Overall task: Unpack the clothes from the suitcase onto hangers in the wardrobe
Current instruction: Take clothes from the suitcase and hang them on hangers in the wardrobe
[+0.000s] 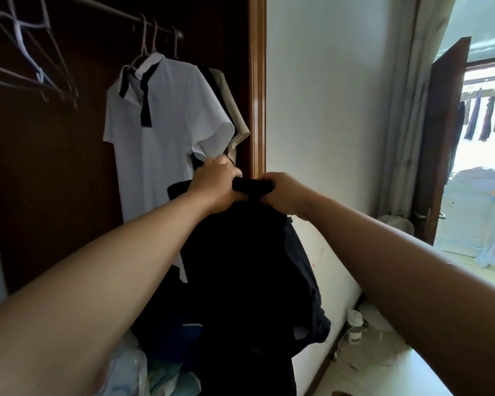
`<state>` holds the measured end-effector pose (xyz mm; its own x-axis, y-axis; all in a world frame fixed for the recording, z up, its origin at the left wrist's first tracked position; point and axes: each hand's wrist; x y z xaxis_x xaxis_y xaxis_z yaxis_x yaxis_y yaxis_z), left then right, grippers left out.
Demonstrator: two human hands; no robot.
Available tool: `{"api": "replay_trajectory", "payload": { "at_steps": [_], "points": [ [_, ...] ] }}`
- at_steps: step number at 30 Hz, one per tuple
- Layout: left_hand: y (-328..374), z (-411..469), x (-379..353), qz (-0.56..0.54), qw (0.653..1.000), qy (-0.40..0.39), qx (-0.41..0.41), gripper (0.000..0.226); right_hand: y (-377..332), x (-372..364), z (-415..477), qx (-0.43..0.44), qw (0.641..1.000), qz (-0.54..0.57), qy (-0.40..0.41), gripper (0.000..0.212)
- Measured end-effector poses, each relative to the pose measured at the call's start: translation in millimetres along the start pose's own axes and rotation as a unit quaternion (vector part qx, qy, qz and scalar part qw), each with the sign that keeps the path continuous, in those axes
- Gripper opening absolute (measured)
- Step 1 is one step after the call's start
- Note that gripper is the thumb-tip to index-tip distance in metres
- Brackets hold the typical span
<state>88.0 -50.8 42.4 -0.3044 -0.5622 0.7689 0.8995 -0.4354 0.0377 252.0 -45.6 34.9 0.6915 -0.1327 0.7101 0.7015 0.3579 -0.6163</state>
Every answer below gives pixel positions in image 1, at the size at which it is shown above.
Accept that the person's left hand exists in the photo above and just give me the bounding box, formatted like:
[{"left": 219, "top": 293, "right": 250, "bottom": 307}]
[{"left": 188, "top": 155, "right": 248, "bottom": 215}]

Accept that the person's right hand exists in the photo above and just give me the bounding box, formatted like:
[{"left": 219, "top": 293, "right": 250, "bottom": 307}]
[{"left": 257, "top": 172, "right": 314, "bottom": 221}]

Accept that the white polo shirt black trim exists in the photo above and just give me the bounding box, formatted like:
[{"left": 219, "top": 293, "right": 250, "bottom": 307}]
[{"left": 103, "top": 52, "right": 236, "bottom": 224}]

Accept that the cream t-shirt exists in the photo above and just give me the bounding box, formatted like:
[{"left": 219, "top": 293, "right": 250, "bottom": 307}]
[{"left": 208, "top": 69, "right": 251, "bottom": 166}]

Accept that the person's right forearm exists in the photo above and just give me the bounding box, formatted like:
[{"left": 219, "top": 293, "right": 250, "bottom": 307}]
[{"left": 301, "top": 197, "right": 495, "bottom": 396}]

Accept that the person's left forearm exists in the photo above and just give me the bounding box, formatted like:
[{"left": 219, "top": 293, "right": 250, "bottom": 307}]
[{"left": 0, "top": 193, "right": 215, "bottom": 396}]

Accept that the metal closet rod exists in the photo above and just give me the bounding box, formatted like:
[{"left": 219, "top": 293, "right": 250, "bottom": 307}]
[{"left": 62, "top": 0, "right": 184, "bottom": 40}]

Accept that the small white jar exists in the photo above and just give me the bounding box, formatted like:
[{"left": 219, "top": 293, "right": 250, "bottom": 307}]
[{"left": 347, "top": 310, "right": 365, "bottom": 345}]

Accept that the white standing fan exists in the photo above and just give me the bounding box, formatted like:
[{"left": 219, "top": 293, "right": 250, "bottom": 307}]
[{"left": 359, "top": 214, "right": 415, "bottom": 333}]

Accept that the pale curtain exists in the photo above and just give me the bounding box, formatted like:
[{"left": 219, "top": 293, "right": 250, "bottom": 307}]
[{"left": 377, "top": 0, "right": 459, "bottom": 219}]

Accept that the navy bag white piping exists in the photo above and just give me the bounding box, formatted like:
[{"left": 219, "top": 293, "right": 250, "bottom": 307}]
[{"left": 161, "top": 321, "right": 205, "bottom": 364}]

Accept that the dark brown room door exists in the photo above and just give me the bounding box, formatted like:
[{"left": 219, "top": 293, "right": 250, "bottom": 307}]
[{"left": 410, "top": 36, "right": 472, "bottom": 246}]

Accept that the long dark hanging garment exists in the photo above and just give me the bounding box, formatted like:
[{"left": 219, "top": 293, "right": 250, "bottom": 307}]
[{"left": 447, "top": 101, "right": 467, "bottom": 174}]

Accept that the white cabinet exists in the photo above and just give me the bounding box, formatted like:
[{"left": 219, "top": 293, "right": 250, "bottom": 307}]
[{"left": 437, "top": 167, "right": 495, "bottom": 254}]

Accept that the dark hanging laundry garment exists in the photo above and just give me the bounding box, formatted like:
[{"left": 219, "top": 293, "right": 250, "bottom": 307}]
[
  {"left": 464, "top": 89, "right": 483, "bottom": 141},
  {"left": 478, "top": 96, "right": 495, "bottom": 143}
]

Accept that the teal folded cloth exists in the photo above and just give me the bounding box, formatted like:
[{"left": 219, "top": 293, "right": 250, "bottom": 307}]
[{"left": 148, "top": 358, "right": 201, "bottom": 396}]

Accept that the row of pastel hangers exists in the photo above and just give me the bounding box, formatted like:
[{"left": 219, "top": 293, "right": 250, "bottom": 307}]
[{"left": 0, "top": 0, "right": 79, "bottom": 108}]

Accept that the wooden door frame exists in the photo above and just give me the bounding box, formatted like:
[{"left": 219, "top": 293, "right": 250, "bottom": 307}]
[{"left": 464, "top": 54, "right": 495, "bottom": 292}]

